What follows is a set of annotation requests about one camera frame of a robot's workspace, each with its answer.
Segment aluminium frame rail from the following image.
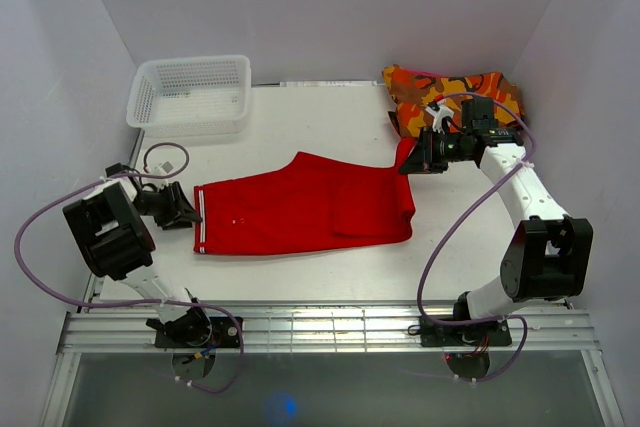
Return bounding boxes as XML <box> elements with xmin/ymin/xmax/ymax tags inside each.
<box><xmin>58</xmin><ymin>305</ymin><xmax>600</xmax><ymax>354</ymax></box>

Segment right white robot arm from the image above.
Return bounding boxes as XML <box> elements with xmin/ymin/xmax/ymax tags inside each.
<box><xmin>399</xmin><ymin>92</ymin><xmax>594</xmax><ymax>344</ymax></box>

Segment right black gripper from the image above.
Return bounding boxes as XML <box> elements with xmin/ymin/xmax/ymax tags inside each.
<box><xmin>397</xmin><ymin>125</ymin><xmax>471</xmax><ymax>174</ymax></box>

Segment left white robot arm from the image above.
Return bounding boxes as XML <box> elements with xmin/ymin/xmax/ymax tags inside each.
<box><xmin>63</xmin><ymin>163</ymin><xmax>213</xmax><ymax>347</ymax></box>

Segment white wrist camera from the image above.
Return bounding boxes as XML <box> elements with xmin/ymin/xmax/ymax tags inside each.
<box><xmin>426</xmin><ymin>99</ymin><xmax>454</xmax><ymax>133</ymax></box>
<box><xmin>149</xmin><ymin>161</ymin><xmax>174</xmax><ymax>177</ymax></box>

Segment red trousers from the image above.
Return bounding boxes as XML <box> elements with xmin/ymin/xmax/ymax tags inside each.
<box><xmin>194</xmin><ymin>138</ymin><xmax>416</xmax><ymax>256</ymax></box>

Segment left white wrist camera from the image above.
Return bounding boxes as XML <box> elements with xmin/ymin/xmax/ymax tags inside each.
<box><xmin>149</xmin><ymin>161</ymin><xmax>174</xmax><ymax>177</ymax></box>

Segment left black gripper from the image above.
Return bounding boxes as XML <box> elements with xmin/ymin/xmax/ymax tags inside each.
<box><xmin>133</xmin><ymin>181</ymin><xmax>202</xmax><ymax>231</ymax></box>

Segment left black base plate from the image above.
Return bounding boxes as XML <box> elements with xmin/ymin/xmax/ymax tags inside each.
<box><xmin>153</xmin><ymin>316</ymin><xmax>240</xmax><ymax>350</ymax></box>

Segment orange camouflage folded trousers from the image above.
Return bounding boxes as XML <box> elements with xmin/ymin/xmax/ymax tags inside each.
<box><xmin>382</xmin><ymin>63</ymin><xmax>526</xmax><ymax>141</ymax></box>

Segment white perforated plastic basket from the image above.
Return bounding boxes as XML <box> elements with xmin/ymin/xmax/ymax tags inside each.
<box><xmin>126</xmin><ymin>55</ymin><xmax>251</xmax><ymax>138</ymax></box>

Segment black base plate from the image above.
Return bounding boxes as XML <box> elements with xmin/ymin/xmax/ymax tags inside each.
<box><xmin>153</xmin><ymin>316</ymin><xmax>240</xmax><ymax>350</ymax></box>
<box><xmin>407</xmin><ymin>317</ymin><xmax>512</xmax><ymax>347</ymax></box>

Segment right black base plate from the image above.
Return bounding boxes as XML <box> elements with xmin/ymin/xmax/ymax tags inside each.
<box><xmin>407</xmin><ymin>317</ymin><xmax>512</xmax><ymax>347</ymax></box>

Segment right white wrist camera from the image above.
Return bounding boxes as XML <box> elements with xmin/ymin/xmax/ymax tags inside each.
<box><xmin>426</xmin><ymin>99</ymin><xmax>454</xmax><ymax>133</ymax></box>

